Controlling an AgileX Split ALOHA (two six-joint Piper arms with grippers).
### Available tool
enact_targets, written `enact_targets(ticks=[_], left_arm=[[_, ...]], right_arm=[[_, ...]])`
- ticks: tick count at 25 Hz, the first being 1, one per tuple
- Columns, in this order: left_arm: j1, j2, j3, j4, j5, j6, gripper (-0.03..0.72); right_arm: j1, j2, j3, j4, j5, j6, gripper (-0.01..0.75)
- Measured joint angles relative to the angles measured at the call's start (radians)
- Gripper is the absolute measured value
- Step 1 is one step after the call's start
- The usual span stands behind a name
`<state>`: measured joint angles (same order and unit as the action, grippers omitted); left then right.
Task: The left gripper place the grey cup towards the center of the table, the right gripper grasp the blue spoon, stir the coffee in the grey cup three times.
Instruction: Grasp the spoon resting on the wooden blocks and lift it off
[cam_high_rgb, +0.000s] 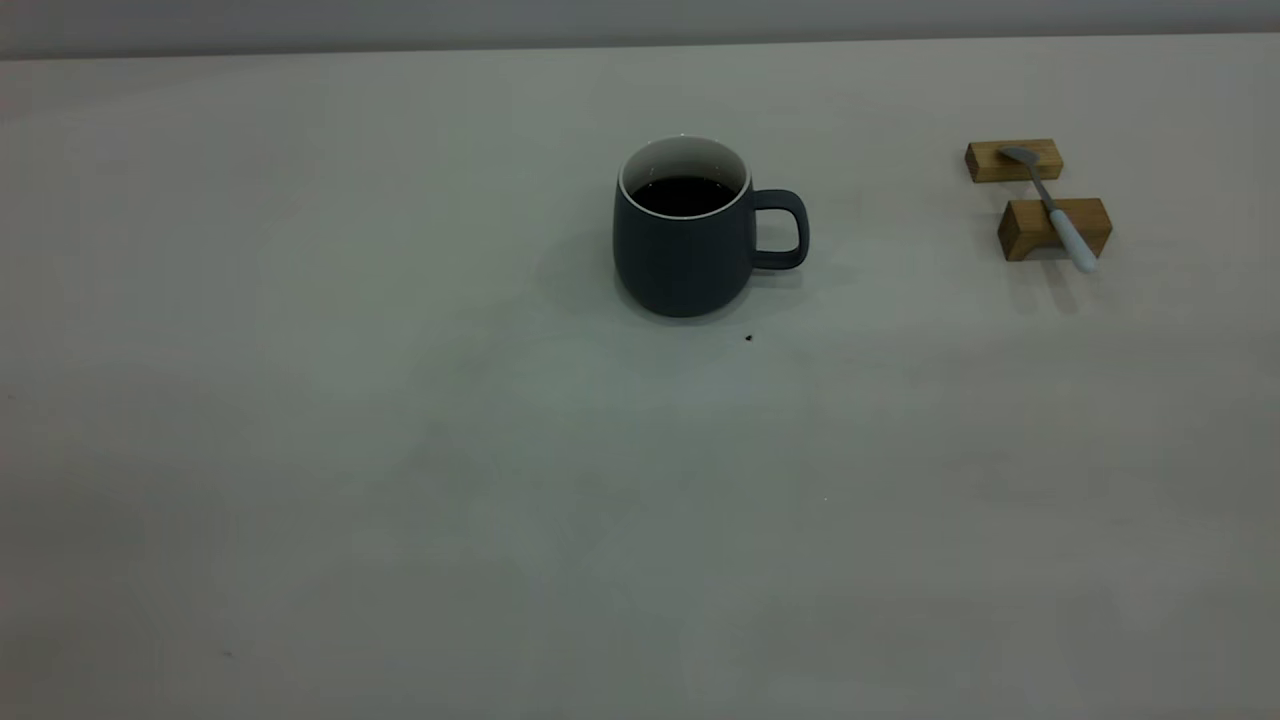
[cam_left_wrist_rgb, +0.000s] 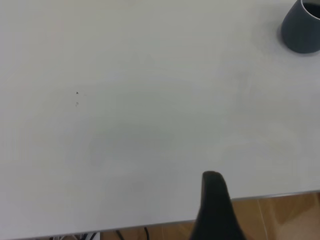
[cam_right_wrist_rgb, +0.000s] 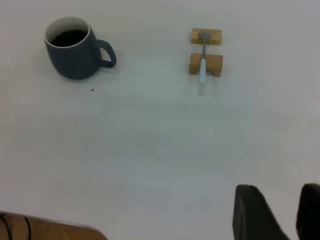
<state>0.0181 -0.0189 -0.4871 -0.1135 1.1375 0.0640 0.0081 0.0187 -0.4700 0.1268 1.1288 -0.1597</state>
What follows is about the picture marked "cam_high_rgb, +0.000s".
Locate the dark grey ceramic mug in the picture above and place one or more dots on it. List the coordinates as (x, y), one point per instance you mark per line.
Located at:
(680, 260)

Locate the dark coffee liquid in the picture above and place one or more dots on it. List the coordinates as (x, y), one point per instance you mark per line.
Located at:
(685, 195)

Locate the flat rectangular wooden block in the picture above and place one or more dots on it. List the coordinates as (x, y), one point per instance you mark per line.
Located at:
(985, 165)

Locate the arched wooden block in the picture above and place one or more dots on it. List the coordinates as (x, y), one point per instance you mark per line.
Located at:
(1020, 230)

